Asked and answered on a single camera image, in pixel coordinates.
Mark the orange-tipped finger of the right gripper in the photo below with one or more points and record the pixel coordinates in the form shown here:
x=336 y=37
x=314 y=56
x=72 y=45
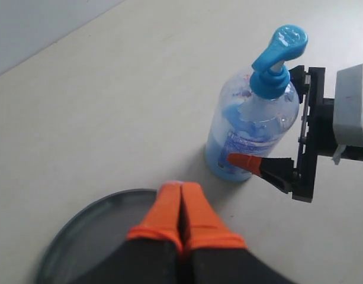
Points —
x=277 y=171

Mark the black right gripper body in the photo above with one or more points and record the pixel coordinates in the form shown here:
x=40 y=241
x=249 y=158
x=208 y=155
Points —
x=316 y=137

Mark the left gripper orange-tipped right finger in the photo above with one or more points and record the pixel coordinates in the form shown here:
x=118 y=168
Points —
x=215 y=253

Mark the round steel plate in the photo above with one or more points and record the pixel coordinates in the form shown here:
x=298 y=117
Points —
x=93 y=234

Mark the clear blue soap pump bottle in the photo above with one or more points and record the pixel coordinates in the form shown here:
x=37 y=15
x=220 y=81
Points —
x=257 y=106

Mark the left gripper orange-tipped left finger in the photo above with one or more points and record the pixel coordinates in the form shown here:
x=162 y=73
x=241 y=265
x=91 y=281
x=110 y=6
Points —
x=150 y=251

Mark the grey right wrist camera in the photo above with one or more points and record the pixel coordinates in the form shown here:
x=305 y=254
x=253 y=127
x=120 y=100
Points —
x=348 y=112

